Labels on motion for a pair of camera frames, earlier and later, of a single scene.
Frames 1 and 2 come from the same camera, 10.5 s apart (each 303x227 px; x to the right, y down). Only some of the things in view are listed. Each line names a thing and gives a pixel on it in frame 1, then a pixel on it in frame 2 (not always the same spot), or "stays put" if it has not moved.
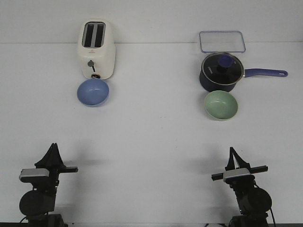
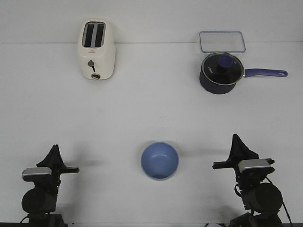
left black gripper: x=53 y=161 stays put
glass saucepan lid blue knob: x=222 y=68 stays put
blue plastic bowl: x=93 y=92 → x=159 y=161
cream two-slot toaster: x=96 y=47 stays put
